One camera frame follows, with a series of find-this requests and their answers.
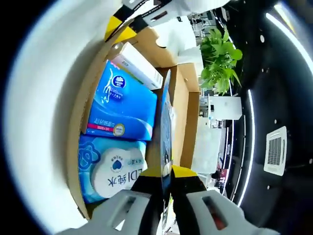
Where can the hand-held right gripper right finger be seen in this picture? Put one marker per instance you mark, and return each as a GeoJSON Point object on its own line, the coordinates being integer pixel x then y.
{"type": "Point", "coordinates": [244, 225]}

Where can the white ceiling light strip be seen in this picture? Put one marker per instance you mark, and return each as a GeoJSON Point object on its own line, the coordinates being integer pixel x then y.
{"type": "Point", "coordinates": [288, 36]}
{"type": "Point", "coordinates": [247, 147]}

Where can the white ceiling air vent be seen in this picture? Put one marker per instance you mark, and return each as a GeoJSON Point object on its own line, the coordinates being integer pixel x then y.
{"type": "Point", "coordinates": [275, 150]}

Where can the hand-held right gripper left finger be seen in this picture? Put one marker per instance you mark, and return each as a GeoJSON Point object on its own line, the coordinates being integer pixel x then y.
{"type": "Point", "coordinates": [88, 225]}

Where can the long white carton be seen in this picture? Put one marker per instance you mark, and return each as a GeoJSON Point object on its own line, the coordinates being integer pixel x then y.
{"type": "Point", "coordinates": [139, 66]}

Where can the blue tissue pack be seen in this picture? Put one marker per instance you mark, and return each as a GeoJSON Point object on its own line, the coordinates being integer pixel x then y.
{"type": "Point", "coordinates": [122, 110]}

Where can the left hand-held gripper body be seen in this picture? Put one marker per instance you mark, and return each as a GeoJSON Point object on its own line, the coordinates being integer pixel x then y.
{"type": "Point", "coordinates": [195, 7]}

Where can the white partition panel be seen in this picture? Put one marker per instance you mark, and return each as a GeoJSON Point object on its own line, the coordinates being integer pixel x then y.
{"type": "Point", "coordinates": [225, 107]}
{"type": "Point", "coordinates": [207, 147]}

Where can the blue soft item packet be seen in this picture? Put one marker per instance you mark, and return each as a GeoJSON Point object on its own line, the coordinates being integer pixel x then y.
{"type": "Point", "coordinates": [167, 122]}

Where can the brown cardboard shoe box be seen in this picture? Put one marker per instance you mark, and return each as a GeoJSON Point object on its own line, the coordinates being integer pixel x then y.
{"type": "Point", "coordinates": [181, 98]}

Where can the green potted plant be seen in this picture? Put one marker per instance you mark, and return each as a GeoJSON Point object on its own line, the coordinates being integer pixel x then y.
{"type": "Point", "coordinates": [220, 61]}

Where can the light blue wet wipes pack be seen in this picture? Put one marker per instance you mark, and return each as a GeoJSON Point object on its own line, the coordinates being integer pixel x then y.
{"type": "Point", "coordinates": [88, 176]}

